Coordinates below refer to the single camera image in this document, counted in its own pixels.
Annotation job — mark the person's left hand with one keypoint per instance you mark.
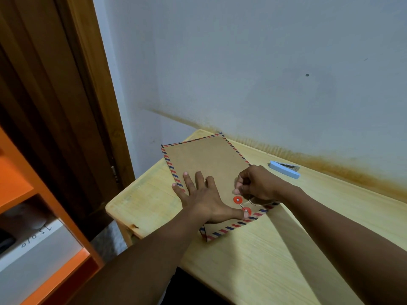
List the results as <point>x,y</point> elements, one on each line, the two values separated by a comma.
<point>206,203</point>

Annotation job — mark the person's right hand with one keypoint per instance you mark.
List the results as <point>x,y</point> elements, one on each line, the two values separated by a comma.
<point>264,184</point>

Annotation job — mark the light blue stapler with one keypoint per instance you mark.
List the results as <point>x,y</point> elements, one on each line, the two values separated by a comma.
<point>284,170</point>

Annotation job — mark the brown envelope with striped edge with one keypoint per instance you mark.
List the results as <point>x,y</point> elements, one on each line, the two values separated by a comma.
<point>206,155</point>

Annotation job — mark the person's right forearm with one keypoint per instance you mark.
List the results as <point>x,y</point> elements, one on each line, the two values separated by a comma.
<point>356,241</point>

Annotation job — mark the person's left forearm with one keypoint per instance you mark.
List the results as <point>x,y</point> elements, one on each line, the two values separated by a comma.
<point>143,263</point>

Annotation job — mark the person's dark trousers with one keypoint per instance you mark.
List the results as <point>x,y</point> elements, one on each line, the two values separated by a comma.
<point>194,289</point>

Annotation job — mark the metal door hinge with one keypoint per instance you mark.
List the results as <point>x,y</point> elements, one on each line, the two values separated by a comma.
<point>114,174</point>

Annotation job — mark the white box with handwriting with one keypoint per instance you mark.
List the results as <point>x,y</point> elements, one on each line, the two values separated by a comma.
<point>38,263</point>

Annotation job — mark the orange panel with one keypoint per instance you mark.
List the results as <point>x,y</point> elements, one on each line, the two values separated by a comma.
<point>19,174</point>

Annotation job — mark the dark wooden door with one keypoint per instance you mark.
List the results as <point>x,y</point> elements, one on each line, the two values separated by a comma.
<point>41,107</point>

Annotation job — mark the brown wooden door frame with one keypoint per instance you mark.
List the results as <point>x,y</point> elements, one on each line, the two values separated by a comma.
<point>98,85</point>

